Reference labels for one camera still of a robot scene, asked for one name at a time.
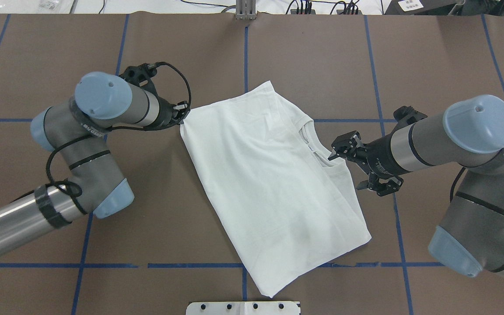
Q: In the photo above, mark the aluminium frame post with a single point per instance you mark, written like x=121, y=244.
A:
x=245, y=10

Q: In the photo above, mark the white camera post with base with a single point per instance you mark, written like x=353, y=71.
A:
x=244, y=308

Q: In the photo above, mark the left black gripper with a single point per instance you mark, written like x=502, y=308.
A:
x=163, y=115

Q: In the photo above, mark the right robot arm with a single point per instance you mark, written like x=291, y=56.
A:
x=470, y=237

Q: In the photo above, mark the clear plastic bag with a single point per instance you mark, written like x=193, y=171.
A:
x=37, y=6

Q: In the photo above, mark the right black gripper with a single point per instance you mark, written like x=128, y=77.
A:
x=378, y=156

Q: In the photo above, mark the white printed t-shirt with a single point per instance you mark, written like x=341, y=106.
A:
x=284, y=205

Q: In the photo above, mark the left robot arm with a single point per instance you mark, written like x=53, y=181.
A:
x=82, y=175

